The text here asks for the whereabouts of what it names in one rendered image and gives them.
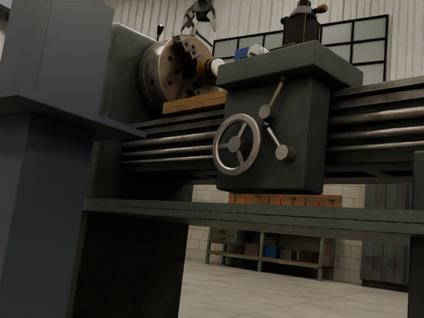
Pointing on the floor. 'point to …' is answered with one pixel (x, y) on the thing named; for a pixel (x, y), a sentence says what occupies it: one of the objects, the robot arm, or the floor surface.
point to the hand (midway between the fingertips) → (197, 30)
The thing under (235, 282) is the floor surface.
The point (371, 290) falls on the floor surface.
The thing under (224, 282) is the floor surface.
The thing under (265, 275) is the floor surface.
